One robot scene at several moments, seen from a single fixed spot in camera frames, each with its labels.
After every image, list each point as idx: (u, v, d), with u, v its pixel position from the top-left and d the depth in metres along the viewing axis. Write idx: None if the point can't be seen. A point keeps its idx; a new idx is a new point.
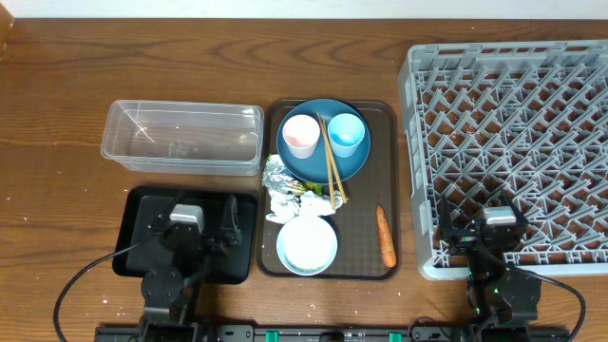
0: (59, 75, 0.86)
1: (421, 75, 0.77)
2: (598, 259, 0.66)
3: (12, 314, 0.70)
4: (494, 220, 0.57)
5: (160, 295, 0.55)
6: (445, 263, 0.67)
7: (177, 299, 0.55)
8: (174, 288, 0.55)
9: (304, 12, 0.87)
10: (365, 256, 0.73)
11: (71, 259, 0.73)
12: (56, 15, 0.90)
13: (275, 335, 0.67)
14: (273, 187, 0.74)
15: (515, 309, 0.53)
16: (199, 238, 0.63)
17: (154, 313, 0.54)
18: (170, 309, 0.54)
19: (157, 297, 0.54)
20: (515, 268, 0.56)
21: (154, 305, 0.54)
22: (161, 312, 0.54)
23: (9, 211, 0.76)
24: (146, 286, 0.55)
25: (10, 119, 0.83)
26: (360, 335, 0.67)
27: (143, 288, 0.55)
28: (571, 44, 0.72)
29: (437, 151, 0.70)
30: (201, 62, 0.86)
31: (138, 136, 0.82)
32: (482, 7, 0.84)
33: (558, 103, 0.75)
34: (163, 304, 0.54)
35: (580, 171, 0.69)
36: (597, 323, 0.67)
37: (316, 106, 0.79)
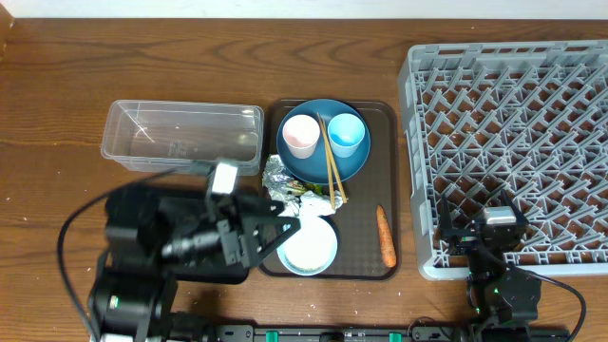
0: (60, 76, 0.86)
1: (421, 75, 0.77)
2: (598, 259, 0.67)
3: (13, 314, 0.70)
4: (494, 220, 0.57)
5: (128, 221, 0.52)
6: (445, 263, 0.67)
7: (143, 231, 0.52)
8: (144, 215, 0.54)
9: (304, 12, 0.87)
10: (365, 256, 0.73)
11: (71, 259, 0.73)
12: (56, 14, 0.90)
13: (275, 335, 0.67)
14: (273, 187, 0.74)
15: (515, 310, 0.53)
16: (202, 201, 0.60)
17: (118, 239, 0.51)
18: (137, 236, 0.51)
19: (124, 221, 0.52)
20: (515, 268, 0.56)
21: (117, 235, 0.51)
22: (127, 236, 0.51)
23: (8, 211, 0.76)
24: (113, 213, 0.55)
25: (9, 119, 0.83)
26: (360, 335, 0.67)
27: (113, 216, 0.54)
28: (571, 44, 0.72)
29: (437, 151, 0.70)
30: (201, 62, 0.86)
31: (138, 136, 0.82)
32: (482, 7, 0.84)
33: (558, 103, 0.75)
34: (127, 235, 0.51)
35: (579, 171, 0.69)
36: (596, 323, 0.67)
37: (316, 106, 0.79)
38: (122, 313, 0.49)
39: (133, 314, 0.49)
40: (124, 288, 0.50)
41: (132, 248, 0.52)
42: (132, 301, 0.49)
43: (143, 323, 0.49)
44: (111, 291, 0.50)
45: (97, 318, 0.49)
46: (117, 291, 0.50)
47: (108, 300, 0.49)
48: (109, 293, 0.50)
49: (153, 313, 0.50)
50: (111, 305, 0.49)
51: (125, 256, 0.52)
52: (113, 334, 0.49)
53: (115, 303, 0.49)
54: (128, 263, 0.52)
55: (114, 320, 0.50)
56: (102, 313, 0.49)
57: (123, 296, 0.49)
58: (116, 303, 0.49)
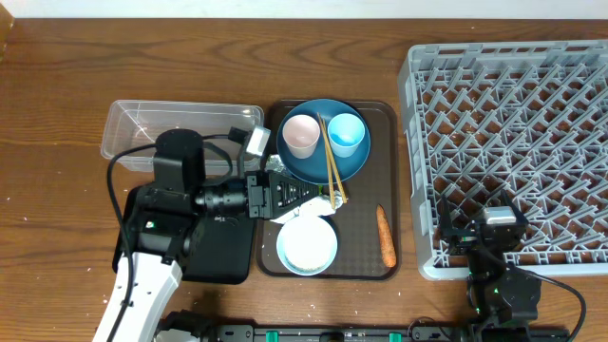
0: (60, 76, 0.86)
1: (421, 75, 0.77)
2: (598, 259, 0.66)
3: (14, 314, 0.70)
4: (495, 220, 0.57)
5: (175, 149, 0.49)
6: (445, 263, 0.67)
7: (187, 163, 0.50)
8: (191, 145, 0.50)
9: (304, 12, 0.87)
10: (365, 256, 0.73)
11: (72, 258, 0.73)
12: (56, 14, 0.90)
13: (275, 335, 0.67)
14: None
15: (515, 309, 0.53)
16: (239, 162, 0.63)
17: (163, 167, 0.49)
18: (181, 167, 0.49)
19: (169, 149, 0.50)
20: (515, 268, 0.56)
21: (162, 163, 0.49)
22: (173, 165, 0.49)
23: (9, 211, 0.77)
24: (162, 139, 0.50)
25: (10, 119, 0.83)
26: (360, 335, 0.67)
27: (160, 141, 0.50)
28: (571, 44, 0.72)
29: (437, 151, 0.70)
30: (201, 63, 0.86)
31: (138, 136, 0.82)
32: (482, 7, 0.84)
33: (559, 102, 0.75)
34: (173, 166, 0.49)
35: (580, 171, 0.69)
36: (596, 323, 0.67)
37: (316, 106, 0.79)
38: (155, 237, 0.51)
39: (165, 239, 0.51)
40: (161, 219, 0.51)
41: (174, 179, 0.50)
42: (166, 229, 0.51)
43: (173, 250, 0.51)
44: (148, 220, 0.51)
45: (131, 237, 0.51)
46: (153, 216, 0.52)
47: (144, 222, 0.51)
48: (146, 216, 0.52)
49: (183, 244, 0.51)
50: (146, 226, 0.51)
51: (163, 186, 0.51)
52: (145, 252, 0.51)
53: (151, 224, 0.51)
54: (166, 194, 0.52)
55: (146, 241, 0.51)
56: (136, 234, 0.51)
57: (160, 226, 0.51)
58: (153, 225, 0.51)
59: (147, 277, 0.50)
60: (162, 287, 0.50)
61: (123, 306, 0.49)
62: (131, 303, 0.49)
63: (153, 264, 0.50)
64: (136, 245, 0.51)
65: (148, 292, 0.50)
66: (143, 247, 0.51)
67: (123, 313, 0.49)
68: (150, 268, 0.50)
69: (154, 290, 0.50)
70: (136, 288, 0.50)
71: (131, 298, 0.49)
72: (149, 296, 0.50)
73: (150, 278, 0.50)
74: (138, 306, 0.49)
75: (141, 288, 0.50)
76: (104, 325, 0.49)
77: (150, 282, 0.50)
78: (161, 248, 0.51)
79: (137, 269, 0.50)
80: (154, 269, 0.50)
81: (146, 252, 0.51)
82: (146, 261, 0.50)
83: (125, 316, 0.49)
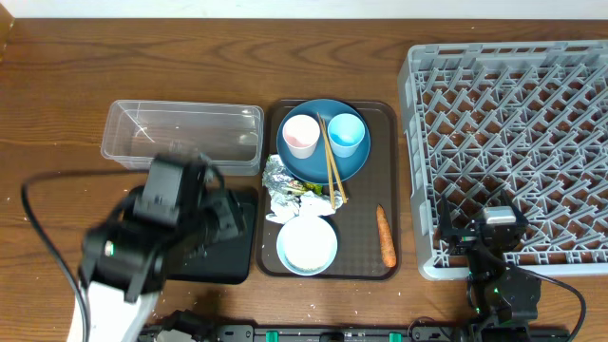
0: (60, 76, 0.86)
1: (421, 75, 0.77)
2: (598, 259, 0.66)
3: (13, 313, 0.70)
4: (494, 220, 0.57)
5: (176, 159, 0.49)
6: (445, 263, 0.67)
7: (184, 172, 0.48)
8: (192, 162, 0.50)
9: (304, 12, 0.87)
10: (365, 256, 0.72)
11: (71, 259, 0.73)
12: (56, 14, 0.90)
13: (275, 335, 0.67)
14: (273, 187, 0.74)
15: (515, 309, 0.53)
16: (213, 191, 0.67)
17: (161, 172, 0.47)
18: (181, 173, 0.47)
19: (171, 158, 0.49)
20: (515, 267, 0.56)
21: (160, 170, 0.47)
22: (173, 171, 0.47)
23: (9, 211, 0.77)
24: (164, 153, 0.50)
25: (10, 119, 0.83)
26: (360, 335, 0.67)
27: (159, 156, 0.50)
28: (571, 44, 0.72)
29: (437, 151, 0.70)
30: (201, 62, 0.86)
31: (138, 136, 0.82)
32: (482, 7, 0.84)
33: (558, 103, 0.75)
34: (171, 173, 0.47)
35: (580, 171, 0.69)
36: (596, 323, 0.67)
37: (316, 107, 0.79)
38: (115, 263, 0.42)
39: (125, 267, 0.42)
40: (130, 238, 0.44)
41: (166, 189, 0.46)
42: (128, 252, 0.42)
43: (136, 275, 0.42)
44: (115, 237, 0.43)
45: (87, 266, 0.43)
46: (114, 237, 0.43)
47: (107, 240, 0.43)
48: (105, 237, 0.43)
49: (150, 268, 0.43)
50: (102, 254, 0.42)
51: (150, 196, 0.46)
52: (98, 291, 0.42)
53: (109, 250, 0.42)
54: (147, 209, 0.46)
55: (103, 272, 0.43)
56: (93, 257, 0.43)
57: (125, 245, 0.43)
58: (111, 250, 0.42)
59: (105, 323, 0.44)
60: (126, 326, 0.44)
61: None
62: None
63: (108, 309, 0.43)
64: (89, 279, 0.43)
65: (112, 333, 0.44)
66: (100, 280, 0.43)
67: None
68: (105, 313, 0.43)
69: (116, 331, 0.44)
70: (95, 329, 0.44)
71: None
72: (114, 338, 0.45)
73: (109, 321, 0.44)
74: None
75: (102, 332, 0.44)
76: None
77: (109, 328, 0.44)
78: (121, 277, 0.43)
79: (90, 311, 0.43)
80: (111, 314, 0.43)
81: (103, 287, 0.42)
82: (99, 308, 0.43)
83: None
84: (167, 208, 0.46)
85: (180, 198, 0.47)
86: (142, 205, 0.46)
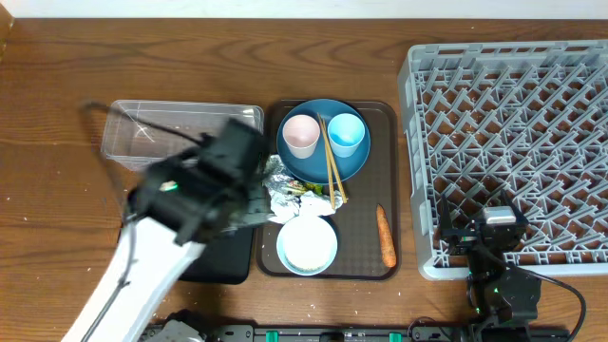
0: (60, 75, 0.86)
1: (421, 75, 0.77)
2: (598, 259, 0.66)
3: (14, 313, 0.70)
4: (494, 219, 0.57)
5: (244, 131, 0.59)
6: (445, 263, 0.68)
7: (250, 146, 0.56)
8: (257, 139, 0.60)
9: (304, 12, 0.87)
10: (365, 256, 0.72)
11: (71, 259, 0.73)
12: (56, 14, 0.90)
13: (275, 335, 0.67)
14: (273, 187, 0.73)
15: (515, 309, 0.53)
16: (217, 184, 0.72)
17: (233, 138, 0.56)
18: (249, 142, 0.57)
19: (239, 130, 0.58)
20: (515, 267, 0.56)
21: (232, 134, 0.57)
22: (241, 138, 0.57)
23: (9, 211, 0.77)
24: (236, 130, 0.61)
25: (10, 119, 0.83)
26: (360, 335, 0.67)
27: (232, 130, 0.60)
28: (571, 44, 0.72)
29: (437, 151, 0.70)
30: (201, 62, 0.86)
31: (138, 136, 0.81)
32: (482, 7, 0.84)
33: (559, 103, 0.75)
34: (240, 142, 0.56)
35: (580, 171, 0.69)
36: (596, 323, 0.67)
37: (316, 107, 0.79)
38: (172, 200, 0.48)
39: (182, 206, 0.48)
40: (191, 183, 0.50)
41: (233, 153, 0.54)
42: (188, 192, 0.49)
43: (191, 216, 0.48)
44: (179, 180, 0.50)
45: (147, 200, 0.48)
46: (179, 177, 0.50)
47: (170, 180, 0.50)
48: (169, 178, 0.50)
49: (205, 215, 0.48)
50: (165, 189, 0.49)
51: (217, 154, 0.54)
52: (151, 219, 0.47)
53: (171, 185, 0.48)
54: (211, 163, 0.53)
55: (158, 205, 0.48)
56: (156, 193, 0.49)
57: (185, 188, 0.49)
58: (173, 187, 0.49)
59: (147, 261, 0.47)
60: (165, 272, 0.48)
61: (118, 286, 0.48)
62: (128, 282, 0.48)
63: (157, 245, 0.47)
64: (146, 210, 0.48)
65: (149, 276, 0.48)
66: (154, 212, 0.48)
67: (122, 290, 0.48)
68: (152, 251, 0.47)
69: (154, 272, 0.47)
70: (135, 265, 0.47)
71: (129, 278, 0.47)
72: (149, 280, 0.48)
73: (152, 261, 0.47)
74: (136, 287, 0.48)
75: (140, 269, 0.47)
76: (103, 292, 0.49)
77: (148, 268, 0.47)
78: (176, 216, 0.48)
79: (137, 245, 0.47)
80: (156, 254, 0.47)
81: (157, 218, 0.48)
82: (148, 240, 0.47)
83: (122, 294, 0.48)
84: (231, 166, 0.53)
85: (241, 164, 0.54)
86: (207, 157, 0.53)
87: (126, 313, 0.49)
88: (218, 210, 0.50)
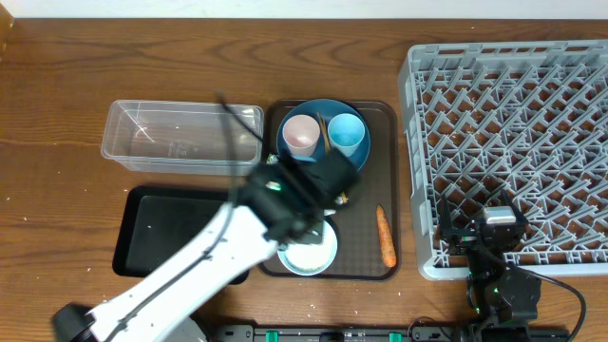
0: (60, 75, 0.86)
1: (421, 75, 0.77)
2: (598, 259, 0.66)
3: (13, 313, 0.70)
4: (494, 220, 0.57)
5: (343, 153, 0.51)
6: (445, 263, 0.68)
7: (351, 178, 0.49)
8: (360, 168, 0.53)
9: (304, 12, 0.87)
10: (365, 256, 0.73)
11: (71, 259, 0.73)
12: (56, 14, 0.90)
13: (275, 335, 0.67)
14: None
15: (515, 309, 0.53)
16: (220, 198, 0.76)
17: (337, 158, 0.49)
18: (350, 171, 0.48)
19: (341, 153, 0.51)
20: (515, 267, 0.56)
21: (336, 157, 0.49)
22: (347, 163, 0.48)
23: (9, 211, 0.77)
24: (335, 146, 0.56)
25: (10, 119, 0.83)
26: (360, 335, 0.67)
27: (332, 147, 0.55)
28: (571, 44, 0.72)
29: (437, 151, 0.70)
30: (201, 62, 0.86)
31: (138, 136, 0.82)
32: (482, 7, 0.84)
33: (559, 103, 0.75)
34: (340, 168, 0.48)
35: (580, 171, 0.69)
36: (596, 323, 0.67)
37: (316, 107, 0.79)
38: (270, 201, 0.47)
39: (277, 211, 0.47)
40: (289, 190, 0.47)
41: (332, 178, 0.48)
42: (283, 199, 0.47)
43: (282, 222, 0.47)
44: (280, 180, 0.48)
45: (248, 191, 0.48)
46: (281, 180, 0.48)
47: (273, 179, 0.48)
48: (273, 176, 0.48)
49: (294, 225, 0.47)
50: (267, 187, 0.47)
51: (313, 172, 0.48)
52: (247, 210, 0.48)
53: (275, 186, 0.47)
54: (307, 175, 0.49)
55: (256, 200, 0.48)
56: (257, 186, 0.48)
57: (284, 194, 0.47)
58: (275, 188, 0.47)
59: (237, 241, 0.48)
60: (249, 259, 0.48)
61: (202, 256, 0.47)
62: (211, 256, 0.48)
63: (250, 232, 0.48)
64: (246, 198, 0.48)
65: (232, 257, 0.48)
66: (251, 203, 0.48)
67: (200, 262, 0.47)
68: (243, 235, 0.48)
69: (237, 255, 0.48)
70: (222, 243, 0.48)
71: (214, 253, 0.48)
72: (230, 261, 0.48)
73: (242, 245, 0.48)
74: (216, 264, 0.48)
75: (226, 247, 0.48)
76: (180, 259, 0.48)
77: (236, 247, 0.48)
78: (268, 216, 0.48)
79: (232, 224, 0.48)
80: (247, 238, 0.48)
81: (252, 212, 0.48)
82: (243, 224, 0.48)
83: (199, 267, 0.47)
84: (322, 188, 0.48)
85: (336, 191, 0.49)
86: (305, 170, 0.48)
87: (193, 290, 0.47)
88: (307, 223, 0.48)
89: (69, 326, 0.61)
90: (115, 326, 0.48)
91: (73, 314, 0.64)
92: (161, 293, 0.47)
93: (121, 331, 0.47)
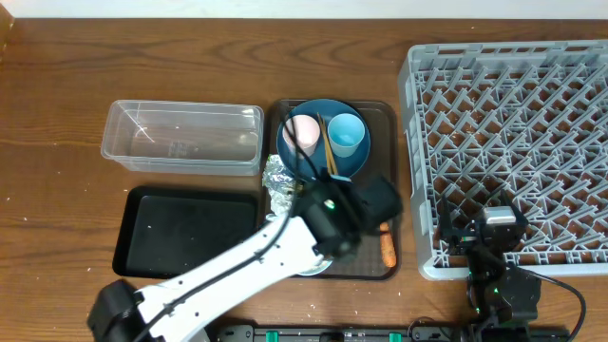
0: (60, 75, 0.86)
1: (421, 75, 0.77)
2: (598, 259, 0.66)
3: (13, 313, 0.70)
4: (494, 220, 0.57)
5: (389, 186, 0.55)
6: (445, 263, 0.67)
7: (394, 210, 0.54)
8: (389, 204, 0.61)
9: (303, 12, 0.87)
10: (365, 256, 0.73)
11: (71, 259, 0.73)
12: (56, 14, 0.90)
13: (275, 335, 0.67)
14: (273, 187, 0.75)
15: (515, 309, 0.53)
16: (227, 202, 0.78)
17: (383, 189, 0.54)
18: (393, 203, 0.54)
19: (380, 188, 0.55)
20: (515, 267, 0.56)
21: (382, 187, 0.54)
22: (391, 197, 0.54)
23: (9, 211, 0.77)
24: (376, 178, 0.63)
25: (9, 119, 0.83)
26: (360, 335, 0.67)
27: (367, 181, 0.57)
28: (571, 44, 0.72)
29: (437, 151, 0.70)
30: (201, 62, 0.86)
31: (138, 136, 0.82)
32: (482, 7, 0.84)
33: (559, 103, 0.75)
34: (388, 199, 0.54)
35: (580, 171, 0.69)
36: (596, 323, 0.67)
37: (316, 107, 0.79)
38: (323, 218, 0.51)
39: (331, 228, 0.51)
40: (340, 210, 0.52)
41: (378, 205, 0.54)
42: (334, 218, 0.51)
43: (332, 239, 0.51)
44: (333, 200, 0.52)
45: (302, 204, 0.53)
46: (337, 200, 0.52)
47: (328, 198, 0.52)
48: (328, 195, 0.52)
49: (340, 244, 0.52)
50: (324, 202, 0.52)
51: (362, 198, 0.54)
52: (302, 222, 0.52)
53: (332, 204, 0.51)
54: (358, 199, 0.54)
55: (311, 215, 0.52)
56: (313, 202, 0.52)
57: (336, 214, 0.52)
58: (330, 206, 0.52)
59: (288, 249, 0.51)
60: (294, 268, 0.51)
61: (255, 256, 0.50)
62: (261, 259, 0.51)
63: (303, 240, 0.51)
64: (302, 211, 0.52)
65: (282, 263, 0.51)
66: (305, 217, 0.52)
67: (255, 262, 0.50)
68: (296, 244, 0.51)
69: (287, 262, 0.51)
70: (275, 249, 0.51)
71: (265, 256, 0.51)
72: (278, 267, 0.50)
73: (292, 254, 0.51)
74: (266, 267, 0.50)
75: (276, 253, 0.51)
76: (232, 256, 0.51)
77: (287, 255, 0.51)
78: (318, 232, 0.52)
79: (287, 232, 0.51)
80: (299, 247, 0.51)
81: (305, 225, 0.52)
82: (296, 234, 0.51)
83: (251, 266, 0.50)
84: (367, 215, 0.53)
85: (379, 218, 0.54)
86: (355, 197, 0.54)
87: (241, 287, 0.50)
88: (351, 243, 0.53)
89: (117, 308, 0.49)
90: (161, 310, 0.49)
91: (109, 300, 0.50)
92: (210, 283, 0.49)
93: (166, 314, 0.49)
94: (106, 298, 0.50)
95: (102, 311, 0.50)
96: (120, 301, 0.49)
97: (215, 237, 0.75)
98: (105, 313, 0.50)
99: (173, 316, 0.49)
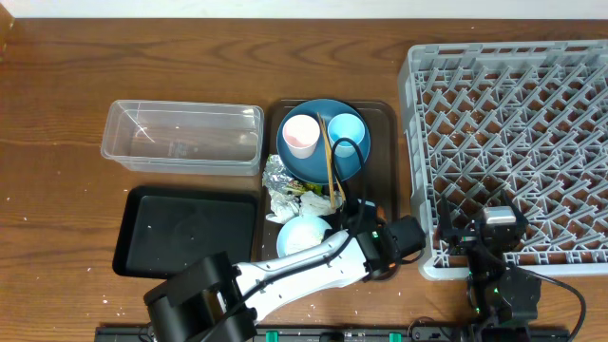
0: (60, 76, 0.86)
1: (421, 75, 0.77)
2: (598, 259, 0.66)
3: (13, 313, 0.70)
4: (494, 220, 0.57)
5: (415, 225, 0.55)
6: (445, 263, 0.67)
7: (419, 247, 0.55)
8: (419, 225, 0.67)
9: (304, 12, 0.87)
10: None
11: (71, 259, 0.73)
12: (56, 14, 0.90)
13: (275, 335, 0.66)
14: (273, 187, 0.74)
15: (515, 309, 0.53)
16: (230, 203, 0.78)
17: (409, 228, 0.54)
18: (418, 242, 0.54)
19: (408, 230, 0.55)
20: (515, 268, 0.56)
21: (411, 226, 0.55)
22: (417, 237, 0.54)
23: (9, 211, 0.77)
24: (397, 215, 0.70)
25: (10, 119, 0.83)
26: (360, 335, 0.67)
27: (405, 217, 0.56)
28: (571, 44, 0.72)
29: (437, 151, 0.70)
30: (201, 62, 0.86)
31: (138, 136, 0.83)
32: (482, 7, 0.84)
33: (559, 103, 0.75)
34: (414, 237, 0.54)
35: (580, 171, 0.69)
36: (596, 323, 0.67)
37: (316, 107, 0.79)
38: (368, 243, 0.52)
39: (373, 252, 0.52)
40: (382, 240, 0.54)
41: (405, 241, 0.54)
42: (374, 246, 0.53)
43: (375, 262, 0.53)
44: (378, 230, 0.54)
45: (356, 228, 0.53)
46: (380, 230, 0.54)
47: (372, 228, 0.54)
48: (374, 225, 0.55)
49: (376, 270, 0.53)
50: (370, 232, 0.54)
51: (391, 233, 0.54)
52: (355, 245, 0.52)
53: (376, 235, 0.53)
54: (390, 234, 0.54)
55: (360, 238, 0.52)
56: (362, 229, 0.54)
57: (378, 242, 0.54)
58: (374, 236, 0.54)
59: (351, 260, 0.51)
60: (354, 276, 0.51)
61: (324, 259, 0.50)
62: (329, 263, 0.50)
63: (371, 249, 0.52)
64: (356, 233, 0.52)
65: (341, 271, 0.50)
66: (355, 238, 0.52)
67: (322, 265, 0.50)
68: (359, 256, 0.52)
69: (346, 272, 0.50)
70: (337, 258, 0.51)
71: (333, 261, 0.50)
72: (338, 275, 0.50)
73: (353, 264, 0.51)
74: (331, 274, 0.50)
75: (337, 262, 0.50)
76: (304, 255, 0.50)
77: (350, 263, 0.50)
78: (364, 253, 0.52)
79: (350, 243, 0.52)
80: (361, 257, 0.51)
81: (356, 245, 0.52)
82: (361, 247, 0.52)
83: (319, 268, 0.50)
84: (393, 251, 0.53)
85: (402, 255, 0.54)
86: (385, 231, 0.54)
87: (309, 285, 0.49)
88: (385, 271, 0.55)
89: (215, 277, 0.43)
90: (252, 286, 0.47)
91: (208, 268, 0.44)
92: (294, 272, 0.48)
93: (257, 291, 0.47)
94: (200, 267, 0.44)
95: (192, 278, 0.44)
96: (218, 269, 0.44)
97: (216, 236, 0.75)
98: (194, 284, 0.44)
99: (263, 294, 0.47)
